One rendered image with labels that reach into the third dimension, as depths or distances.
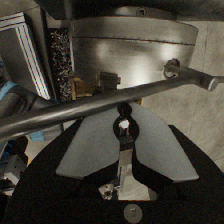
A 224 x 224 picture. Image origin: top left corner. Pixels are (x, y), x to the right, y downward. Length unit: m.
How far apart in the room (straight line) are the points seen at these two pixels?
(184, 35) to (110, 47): 0.13
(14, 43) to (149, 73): 1.19
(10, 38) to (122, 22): 1.16
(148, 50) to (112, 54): 0.06
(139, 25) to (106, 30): 0.05
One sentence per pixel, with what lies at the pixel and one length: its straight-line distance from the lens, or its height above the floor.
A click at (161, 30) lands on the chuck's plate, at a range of 0.24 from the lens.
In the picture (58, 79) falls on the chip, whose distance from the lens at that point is 0.89.
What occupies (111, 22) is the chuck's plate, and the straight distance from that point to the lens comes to 0.23.
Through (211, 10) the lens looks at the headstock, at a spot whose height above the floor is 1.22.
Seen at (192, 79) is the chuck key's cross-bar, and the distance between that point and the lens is 0.20.
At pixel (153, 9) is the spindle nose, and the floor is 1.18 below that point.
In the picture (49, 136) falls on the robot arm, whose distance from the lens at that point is 0.42.
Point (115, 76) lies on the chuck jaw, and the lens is 0.25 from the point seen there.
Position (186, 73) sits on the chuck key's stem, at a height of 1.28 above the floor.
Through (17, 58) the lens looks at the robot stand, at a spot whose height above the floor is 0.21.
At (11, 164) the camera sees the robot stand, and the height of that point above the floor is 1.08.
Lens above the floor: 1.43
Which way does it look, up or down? 53 degrees down
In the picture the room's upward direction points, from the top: 152 degrees clockwise
